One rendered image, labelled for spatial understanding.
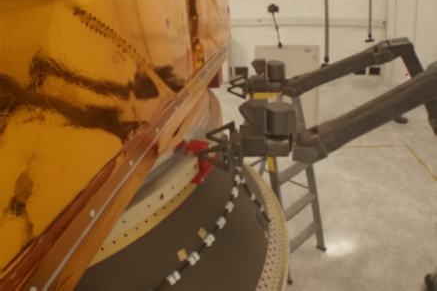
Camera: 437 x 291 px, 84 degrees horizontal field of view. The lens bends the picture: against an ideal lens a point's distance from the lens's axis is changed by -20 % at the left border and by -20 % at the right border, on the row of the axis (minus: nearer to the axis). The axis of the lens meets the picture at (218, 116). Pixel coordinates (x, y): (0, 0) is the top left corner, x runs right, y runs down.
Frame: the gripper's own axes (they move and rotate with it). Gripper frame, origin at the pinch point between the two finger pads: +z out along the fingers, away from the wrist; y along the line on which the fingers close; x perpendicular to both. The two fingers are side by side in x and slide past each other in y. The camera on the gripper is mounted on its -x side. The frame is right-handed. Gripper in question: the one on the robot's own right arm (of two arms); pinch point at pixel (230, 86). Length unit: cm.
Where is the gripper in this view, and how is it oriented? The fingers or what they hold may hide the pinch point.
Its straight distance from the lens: 117.4
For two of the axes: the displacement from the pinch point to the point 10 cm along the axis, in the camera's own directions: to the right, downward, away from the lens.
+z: -9.9, 0.1, 1.7
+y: -1.6, 3.7, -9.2
